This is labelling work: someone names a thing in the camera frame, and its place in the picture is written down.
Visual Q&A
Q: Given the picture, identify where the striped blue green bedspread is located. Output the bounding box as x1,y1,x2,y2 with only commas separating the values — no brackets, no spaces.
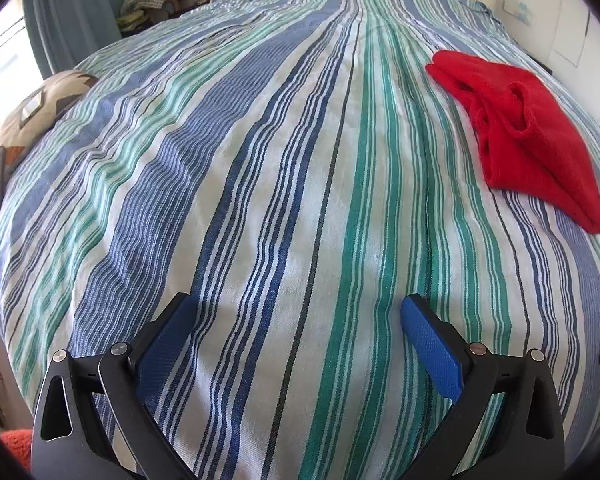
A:
0,0,600,480

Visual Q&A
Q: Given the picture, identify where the white wardrobe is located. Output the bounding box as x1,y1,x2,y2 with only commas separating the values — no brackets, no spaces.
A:
550,0,600,131

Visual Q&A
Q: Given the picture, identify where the patterned beige pillow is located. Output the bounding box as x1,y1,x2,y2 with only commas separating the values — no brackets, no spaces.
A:
0,71,101,171

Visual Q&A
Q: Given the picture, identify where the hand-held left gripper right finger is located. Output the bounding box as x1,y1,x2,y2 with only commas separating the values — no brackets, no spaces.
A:
400,294,566,480

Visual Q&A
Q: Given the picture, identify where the blue curtain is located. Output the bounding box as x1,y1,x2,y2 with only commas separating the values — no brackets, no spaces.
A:
20,0,161,78

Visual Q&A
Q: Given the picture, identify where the red sweater with white figure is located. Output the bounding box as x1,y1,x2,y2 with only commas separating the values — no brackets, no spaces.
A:
425,50,600,235

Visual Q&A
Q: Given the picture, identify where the yellow green folded cloth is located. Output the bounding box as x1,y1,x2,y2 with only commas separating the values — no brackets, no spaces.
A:
117,10,148,36

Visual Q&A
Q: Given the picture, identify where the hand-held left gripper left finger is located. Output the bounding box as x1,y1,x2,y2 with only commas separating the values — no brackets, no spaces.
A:
30,292,197,480

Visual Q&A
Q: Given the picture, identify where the window with black railing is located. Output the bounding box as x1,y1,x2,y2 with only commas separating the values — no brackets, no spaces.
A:
0,0,46,136

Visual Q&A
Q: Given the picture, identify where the orange fleece garment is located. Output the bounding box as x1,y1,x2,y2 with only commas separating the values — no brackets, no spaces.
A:
0,427,33,471

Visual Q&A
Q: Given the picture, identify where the dark bedside furniture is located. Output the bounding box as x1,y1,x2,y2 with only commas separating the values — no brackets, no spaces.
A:
147,0,216,22

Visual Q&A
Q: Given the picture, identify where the white wall socket panel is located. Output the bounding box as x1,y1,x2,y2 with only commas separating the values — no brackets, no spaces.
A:
502,0,537,25

